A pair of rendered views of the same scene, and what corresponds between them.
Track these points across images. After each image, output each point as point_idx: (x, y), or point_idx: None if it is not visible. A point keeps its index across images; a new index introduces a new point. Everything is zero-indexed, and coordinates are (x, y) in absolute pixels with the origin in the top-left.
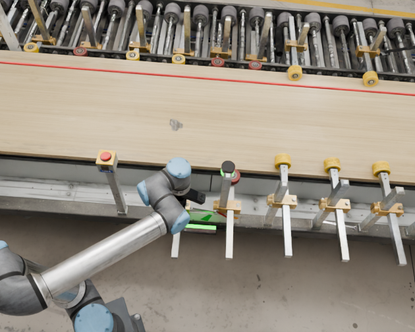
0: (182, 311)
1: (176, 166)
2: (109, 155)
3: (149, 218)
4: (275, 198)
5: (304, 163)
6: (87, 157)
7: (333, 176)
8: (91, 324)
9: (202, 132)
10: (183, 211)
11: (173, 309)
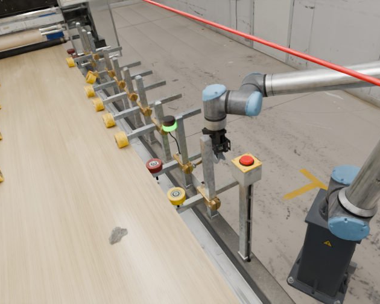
0: (255, 253)
1: (215, 88)
2: (242, 156)
3: (275, 77)
4: None
5: (112, 136)
6: (232, 294)
7: (120, 113)
8: (352, 172)
9: (114, 207)
10: (247, 75)
11: (259, 260)
